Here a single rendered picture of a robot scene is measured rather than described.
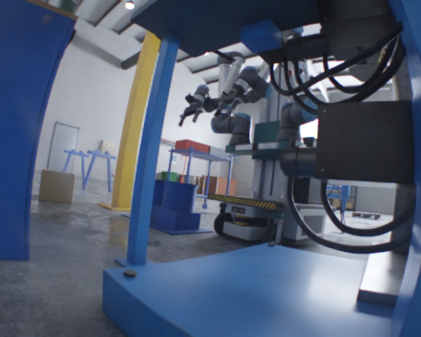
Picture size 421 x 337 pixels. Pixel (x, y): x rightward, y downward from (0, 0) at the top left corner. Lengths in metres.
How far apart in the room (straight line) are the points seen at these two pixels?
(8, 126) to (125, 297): 0.65
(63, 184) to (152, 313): 2.13
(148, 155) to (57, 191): 1.67
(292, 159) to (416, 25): 0.57
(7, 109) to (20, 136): 0.11
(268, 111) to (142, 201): 1.43
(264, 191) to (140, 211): 1.21
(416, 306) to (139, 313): 0.47
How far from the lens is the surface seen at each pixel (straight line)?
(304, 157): 0.81
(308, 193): 1.85
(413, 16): 0.49
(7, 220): 0.92
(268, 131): 1.91
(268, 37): 0.96
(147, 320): 0.48
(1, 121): 0.90
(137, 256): 0.98
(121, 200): 2.65
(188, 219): 1.86
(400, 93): 1.35
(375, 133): 0.62
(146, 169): 0.94
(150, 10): 1.06
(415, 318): 0.41
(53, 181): 2.48
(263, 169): 1.95
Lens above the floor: 0.35
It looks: 5 degrees up
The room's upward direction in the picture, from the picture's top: 7 degrees clockwise
